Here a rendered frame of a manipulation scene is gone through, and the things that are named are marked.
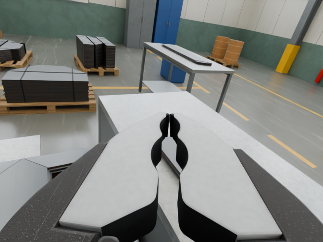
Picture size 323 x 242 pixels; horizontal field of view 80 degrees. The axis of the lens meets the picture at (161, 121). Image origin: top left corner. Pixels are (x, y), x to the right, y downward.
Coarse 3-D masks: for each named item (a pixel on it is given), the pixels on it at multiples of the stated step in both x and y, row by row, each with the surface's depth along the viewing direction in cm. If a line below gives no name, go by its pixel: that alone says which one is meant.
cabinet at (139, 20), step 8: (128, 0) 689; (136, 0) 685; (144, 0) 695; (152, 0) 706; (128, 8) 696; (136, 8) 698; (144, 8) 708; (152, 8) 719; (128, 16) 703; (136, 16) 712; (144, 16) 722; (152, 16) 734; (128, 24) 716; (136, 24) 726; (144, 24) 737; (152, 24) 749; (128, 32) 730; (136, 32) 740; (144, 32) 752; (128, 40) 745; (136, 40) 756; (144, 40) 768
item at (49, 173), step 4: (68, 164) 88; (48, 168) 84; (52, 168) 85; (56, 168) 86; (60, 168) 86; (64, 168) 87; (48, 172) 83; (52, 172) 85; (56, 172) 85; (60, 172) 86; (48, 176) 81; (48, 180) 79
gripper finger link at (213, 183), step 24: (192, 120) 11; (192, 144) 9; (216, 144) 9; (192, 168) 7; (216, 168) 8; (240, 168) 8; (192, 192) 6; (216, 192) 6; (240, 192) 7; (192, 216) 6; (216, 216) 6; (240, 216) 6; (264, 216) 6; (216, 240) 6
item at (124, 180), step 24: (144, 120) 11; (168, 120) 11; (120, 144) 9; (144, 144) 9; (96, 168) 7; (120, 168) 7; (144, 168) 7; (96, 192) 6; (120, 192) 6; (144, 192) 6; (72, 216) 6; (96, 216) 6; (120, 216) 6; (144, 216) 6; (120, 240) 6
